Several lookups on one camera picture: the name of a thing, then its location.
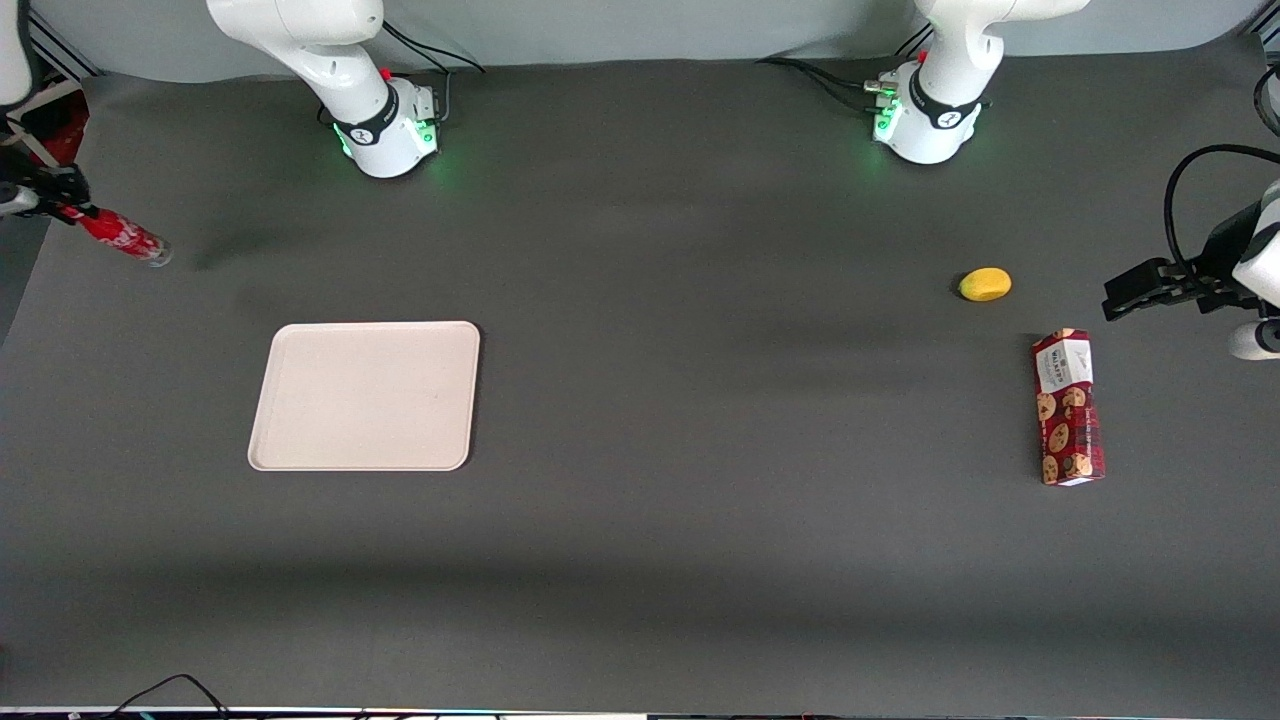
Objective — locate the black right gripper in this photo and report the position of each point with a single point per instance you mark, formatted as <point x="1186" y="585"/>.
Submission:
<point x="52" y="187"/>

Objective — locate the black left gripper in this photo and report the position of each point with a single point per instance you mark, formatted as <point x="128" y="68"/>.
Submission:
<point x="1218" y="262"/>

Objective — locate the red coke bottle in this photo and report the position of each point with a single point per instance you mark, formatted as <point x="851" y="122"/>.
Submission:
<point x="125" y="237"/>

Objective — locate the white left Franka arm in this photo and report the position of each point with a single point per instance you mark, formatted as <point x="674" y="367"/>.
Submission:
<point x="945" y="100"/>

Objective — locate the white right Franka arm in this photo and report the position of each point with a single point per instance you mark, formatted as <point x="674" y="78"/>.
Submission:
<point x="330" y="60"/>

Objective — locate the beige plastic tray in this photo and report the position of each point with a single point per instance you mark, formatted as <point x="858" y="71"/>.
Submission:
<point x="365" y="396"/>

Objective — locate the red box behind table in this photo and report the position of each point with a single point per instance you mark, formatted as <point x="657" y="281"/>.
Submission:
<point x="62" y="125"/>

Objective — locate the red cookie box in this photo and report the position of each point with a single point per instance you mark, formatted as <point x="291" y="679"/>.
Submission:
<point x="1069" y="410"/>

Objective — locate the yellow lemon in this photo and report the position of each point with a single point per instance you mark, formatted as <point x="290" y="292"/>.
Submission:
<point x="985" y="284"/>

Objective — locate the dark grey table mat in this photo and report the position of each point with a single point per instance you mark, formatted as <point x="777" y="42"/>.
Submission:
<point x="700" y="400"/>

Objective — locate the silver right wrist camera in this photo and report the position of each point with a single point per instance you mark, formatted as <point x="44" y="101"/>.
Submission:
<point x="18" y="200"/>

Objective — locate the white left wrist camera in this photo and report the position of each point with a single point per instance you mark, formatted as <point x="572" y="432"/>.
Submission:
<point x="1254" y="341"/>

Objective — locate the aluminium frame rail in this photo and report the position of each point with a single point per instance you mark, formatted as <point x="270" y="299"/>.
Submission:
<point x="62" y="55"/>

